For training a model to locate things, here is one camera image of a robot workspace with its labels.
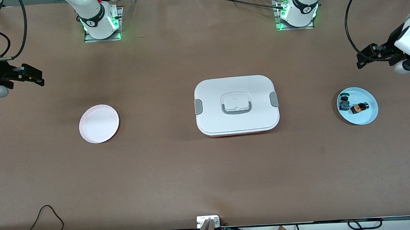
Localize black flat cable loop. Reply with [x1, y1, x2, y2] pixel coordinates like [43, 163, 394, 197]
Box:
[347, 217, 383, 230]

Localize light blue round plate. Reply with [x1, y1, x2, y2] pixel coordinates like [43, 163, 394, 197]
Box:
[336, 85, 380, 127]

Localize looped thin black cable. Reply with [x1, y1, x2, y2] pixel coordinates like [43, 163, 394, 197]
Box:
[24, 203, 65, 230]

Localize small white box device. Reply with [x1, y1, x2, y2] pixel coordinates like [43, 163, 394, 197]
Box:
[196, 214, 222, 229]

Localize black cable to arm base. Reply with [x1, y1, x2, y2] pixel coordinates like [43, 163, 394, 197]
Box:
[208, 0, 285, 15]

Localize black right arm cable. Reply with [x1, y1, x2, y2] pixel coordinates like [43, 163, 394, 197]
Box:
[0, 0, 31, 61]

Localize orange push-button switch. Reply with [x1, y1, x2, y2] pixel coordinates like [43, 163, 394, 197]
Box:
[349, 102, 370, 115]

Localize pink round plate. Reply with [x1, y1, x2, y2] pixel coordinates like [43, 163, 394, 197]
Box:
[77, 103, 122, 145]

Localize white lunch box grey clips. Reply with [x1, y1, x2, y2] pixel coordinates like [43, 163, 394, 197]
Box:
[192, 73, 282, 139]

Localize blue switch with green button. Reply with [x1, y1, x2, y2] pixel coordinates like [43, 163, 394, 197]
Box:
[338, 92, 352, 112]

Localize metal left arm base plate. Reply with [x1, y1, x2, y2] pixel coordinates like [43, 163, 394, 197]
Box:
[273, 0, 316, 32]

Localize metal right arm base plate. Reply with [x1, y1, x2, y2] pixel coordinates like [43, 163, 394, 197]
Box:
[81, 5, 126, 44]

